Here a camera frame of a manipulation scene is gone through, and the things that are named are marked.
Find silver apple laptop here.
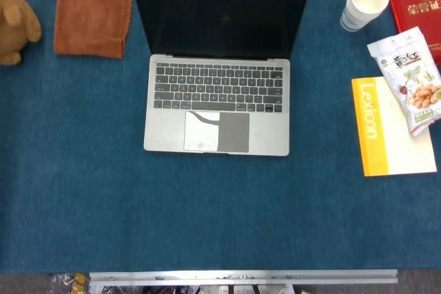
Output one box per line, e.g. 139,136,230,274
132,0,307,157

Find blue tablecloth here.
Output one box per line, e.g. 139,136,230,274
0,0,441,276

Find yellow white Lexicon notebook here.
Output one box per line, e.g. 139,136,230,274
351,76,438,178

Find folded orange-brown cloth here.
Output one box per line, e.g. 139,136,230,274
53,0,134,60

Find stack of white paper cups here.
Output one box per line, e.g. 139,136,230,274
340,0,390,33

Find white peanut snack bag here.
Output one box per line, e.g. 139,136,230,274
366,25,441,137

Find clear plastic bag yellow parts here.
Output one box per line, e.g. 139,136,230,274
50,272,91,294

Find red certificate folder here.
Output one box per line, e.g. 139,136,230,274
382,0,441,67

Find brown plush toy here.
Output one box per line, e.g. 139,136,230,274
0,0,43,66

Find aluminium frame rail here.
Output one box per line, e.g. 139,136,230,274
88,269,399,288

